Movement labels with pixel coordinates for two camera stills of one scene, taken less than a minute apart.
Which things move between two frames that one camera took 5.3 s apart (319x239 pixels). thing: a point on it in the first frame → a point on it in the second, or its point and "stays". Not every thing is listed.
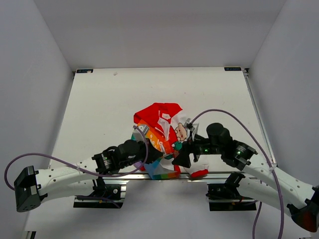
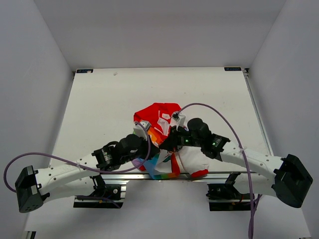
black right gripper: x=183 y=158 → x=172 y=143
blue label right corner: x=233 y=68 stays
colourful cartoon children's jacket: x=158 y=123 stays
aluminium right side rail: x=245 y=71 stays
